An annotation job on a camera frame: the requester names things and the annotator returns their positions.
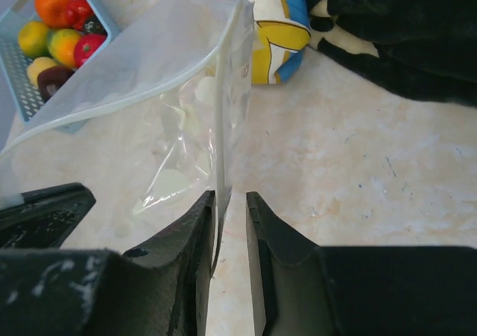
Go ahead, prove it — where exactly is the yellow toy lemon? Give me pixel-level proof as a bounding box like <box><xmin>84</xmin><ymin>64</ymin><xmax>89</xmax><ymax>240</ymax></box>
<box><xmin>26</xmin><ymin>57</ymin><xmax>58</xmax><ymax>88</ymax></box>

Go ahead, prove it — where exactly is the green orange toy mango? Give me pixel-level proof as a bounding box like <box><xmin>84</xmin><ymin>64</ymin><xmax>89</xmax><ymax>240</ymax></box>
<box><xmin>47</xmin><ymin>28</ymin><xmax>83</xmax><ymax>69</ymax></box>

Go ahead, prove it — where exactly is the black floral pillow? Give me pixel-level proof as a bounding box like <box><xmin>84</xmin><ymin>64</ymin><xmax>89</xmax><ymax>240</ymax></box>
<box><xmin>306</xmin><ymin>0</ymin><xmax>476</xmax><ymax>107</ymax></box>

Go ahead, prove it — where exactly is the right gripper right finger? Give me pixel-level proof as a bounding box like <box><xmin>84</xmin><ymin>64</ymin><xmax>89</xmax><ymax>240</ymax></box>
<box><xmin>246</xmin><ymin>191</ymin><xmax>335</xmax><ymax>335</ymax></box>

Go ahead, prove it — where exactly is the dark maroon toy plum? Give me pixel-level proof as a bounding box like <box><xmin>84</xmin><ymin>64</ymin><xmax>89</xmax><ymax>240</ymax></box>
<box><xmin>37</xmin><ymin>66</ymin><xmax>75</xmax><ymax>103</ymax></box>

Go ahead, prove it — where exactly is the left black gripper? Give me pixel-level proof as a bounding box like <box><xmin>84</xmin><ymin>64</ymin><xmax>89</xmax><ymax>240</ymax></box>
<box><xmin>0</xmin><ymin>182</ymin><xmax>176</xmax><ymax>336</ymax></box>

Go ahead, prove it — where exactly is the orange toy fruit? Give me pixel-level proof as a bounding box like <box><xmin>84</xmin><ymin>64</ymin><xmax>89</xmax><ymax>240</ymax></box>
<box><xmin>34</xmin><ymin>0</ymin><xmax>71</xmax><ymax>28</ymax></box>

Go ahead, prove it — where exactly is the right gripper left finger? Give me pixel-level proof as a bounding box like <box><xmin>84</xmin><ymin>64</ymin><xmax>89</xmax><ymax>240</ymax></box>
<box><xmin>121</xmin><ymin>191</ymin><xmax>215</xmax><ymax>335</ymax></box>

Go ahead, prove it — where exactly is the blue plastic basket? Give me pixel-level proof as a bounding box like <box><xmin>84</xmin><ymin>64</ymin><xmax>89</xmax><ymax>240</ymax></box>
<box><xmin>1</xmin><ymin>0</ymin><xmax>121</xmax><ymax>124</ymax></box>

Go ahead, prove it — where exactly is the red toy apple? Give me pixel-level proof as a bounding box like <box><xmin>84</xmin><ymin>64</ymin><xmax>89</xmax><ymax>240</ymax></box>
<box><xmin>74</xmin><ymin>34</ymin><xmax>107</xmax><ymax>68</ymax></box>

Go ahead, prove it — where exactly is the yellow green toy citrus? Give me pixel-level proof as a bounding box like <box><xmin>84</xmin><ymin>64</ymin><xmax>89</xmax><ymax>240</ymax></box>
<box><xmin>18</xmin><ymin>21</ymin><xmax>50</xmax><ymax>59</ymax></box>

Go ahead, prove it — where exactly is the blue yellow pikachu cloth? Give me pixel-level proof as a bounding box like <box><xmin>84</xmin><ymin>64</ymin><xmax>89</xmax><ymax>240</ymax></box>
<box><xmin>249</xmin><ymin>0</ymin><xmax>311</xmax><ymax>85</ymax></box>

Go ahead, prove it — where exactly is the dark purple toy fruit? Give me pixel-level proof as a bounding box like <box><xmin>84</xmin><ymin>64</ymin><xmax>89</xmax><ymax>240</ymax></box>
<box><xmin>82</xmin><ymin>15</ymin><xmax>107</xmax><ymax>37</ymax></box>

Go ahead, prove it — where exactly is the clear dotted zip top bag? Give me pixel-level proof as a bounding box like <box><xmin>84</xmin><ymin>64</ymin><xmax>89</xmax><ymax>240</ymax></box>
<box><xmin>0</xmin><ymin>0</ymin><xmax>256</xmax><ymax>277</ymax></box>

